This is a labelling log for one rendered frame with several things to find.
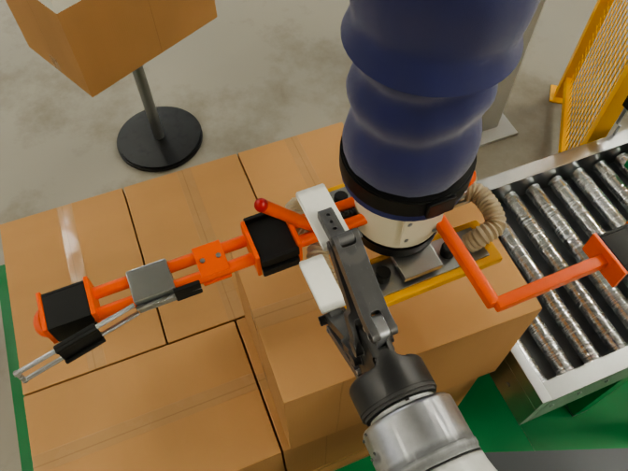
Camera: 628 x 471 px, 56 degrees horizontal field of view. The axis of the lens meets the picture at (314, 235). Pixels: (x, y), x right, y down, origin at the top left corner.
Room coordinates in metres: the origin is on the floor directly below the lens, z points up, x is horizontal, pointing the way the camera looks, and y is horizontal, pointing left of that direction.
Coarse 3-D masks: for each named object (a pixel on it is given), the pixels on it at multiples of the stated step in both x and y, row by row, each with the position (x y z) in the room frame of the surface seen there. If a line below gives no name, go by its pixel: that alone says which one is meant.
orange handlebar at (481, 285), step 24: (360, 216) 0.59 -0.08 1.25; (216, 240) 0.54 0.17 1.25; (240, 240) 0.54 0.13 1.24; (312, 240) 0.54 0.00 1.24; (456, 240) 0.54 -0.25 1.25; (168, 264) 0.49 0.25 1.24; (192, 264) 0.50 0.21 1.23; (216, 264) 0.49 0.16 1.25; (240, 264) 0.49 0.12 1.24; (576, 264) 0.49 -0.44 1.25; (600, 264) 0.49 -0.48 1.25; (96, 288) 0.45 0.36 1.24; (120, 288) 0.45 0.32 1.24; (480, 288) 0.45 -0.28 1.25; (528, 288) 0.45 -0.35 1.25; (552, 288) 0.45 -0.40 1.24
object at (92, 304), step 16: (64, 288) 0.44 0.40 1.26; (80, 288) 0.44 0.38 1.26; (48, 304) 0.41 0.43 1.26; (64, 304) 0.41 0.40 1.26; (80, 304) 0.41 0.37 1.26; (96, 304) 0.42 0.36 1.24; (48, 320) 0.39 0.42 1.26; (64, 320) 0.39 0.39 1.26; (80, 320) 0.39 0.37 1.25; (96, 320) 0.40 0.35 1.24; (48, 336) 0.37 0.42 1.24; (64, 336) 0.37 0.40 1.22
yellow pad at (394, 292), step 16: (464, 224) 0.65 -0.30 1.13; (432, 240) 0.62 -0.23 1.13; (384, 256) 0.58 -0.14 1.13; (448, 256) 0.57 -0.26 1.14; (480, 256) 0.58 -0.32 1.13; (496, 256) 0.58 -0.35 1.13; (384, 272) 0.53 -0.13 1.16; (432, 272) 0.54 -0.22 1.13; (448, 272) 0.54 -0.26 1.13; (384, 288) 0.51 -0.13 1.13; (400, 288) 0.51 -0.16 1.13; (416, 288) 0.51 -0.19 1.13; (432, 288) 0.52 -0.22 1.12
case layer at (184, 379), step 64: (320, 128) 1.45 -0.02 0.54; (128, 192) 1.17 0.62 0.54; (192, 192) 1.17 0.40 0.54; (256, 192) 1.17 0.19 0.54; (64, 256) 0.92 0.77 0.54; (128, 256) 0.92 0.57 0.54; (192, 320) 0.71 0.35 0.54; (64, 384) 0.52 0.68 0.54; (128, 384) 0.52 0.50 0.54; (192, 384) 0.52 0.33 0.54; (256, 384) 0.52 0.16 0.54; (64, 448) 0.35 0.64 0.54; (128, 448) 0.35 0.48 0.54; (192, 448) 0.35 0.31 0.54; (256, 448) 0.35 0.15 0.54; (320, 448) 0.38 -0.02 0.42
